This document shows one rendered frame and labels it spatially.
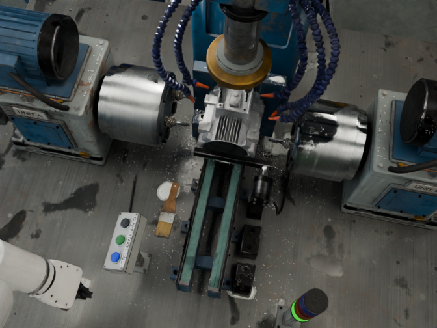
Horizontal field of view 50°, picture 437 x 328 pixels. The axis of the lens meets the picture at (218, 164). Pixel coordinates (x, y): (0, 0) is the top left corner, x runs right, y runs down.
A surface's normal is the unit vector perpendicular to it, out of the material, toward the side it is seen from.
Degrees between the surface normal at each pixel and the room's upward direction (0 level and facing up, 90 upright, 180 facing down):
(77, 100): 0
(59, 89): 0
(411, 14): 0
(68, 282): 65
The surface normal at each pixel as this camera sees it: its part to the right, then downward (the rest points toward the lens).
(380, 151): 0.03, -0.41
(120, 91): -0.03, -0.13
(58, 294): 0.87, 0.07
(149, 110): -0.09, 0.19
